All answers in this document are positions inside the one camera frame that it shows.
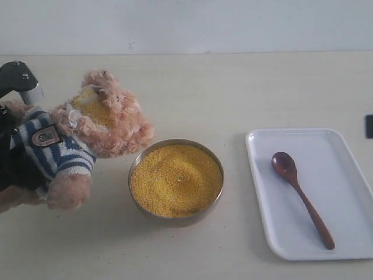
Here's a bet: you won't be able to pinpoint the white plastic tray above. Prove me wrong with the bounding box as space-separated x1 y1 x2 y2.
245 128 372 261

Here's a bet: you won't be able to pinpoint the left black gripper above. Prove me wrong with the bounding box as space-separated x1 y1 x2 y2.
1 60 48 191

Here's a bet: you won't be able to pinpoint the dark wooden spoon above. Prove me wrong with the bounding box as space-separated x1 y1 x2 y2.
271 151 335 250

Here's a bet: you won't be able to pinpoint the plush teddy bear striped shirt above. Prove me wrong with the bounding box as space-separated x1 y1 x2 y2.
1 70 154 212

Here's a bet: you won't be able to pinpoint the metal bowl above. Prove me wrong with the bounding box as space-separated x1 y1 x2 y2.
128 138 224 228

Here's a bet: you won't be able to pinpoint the yellow millet grains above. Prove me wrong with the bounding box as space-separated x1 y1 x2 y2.
131 145 223 218

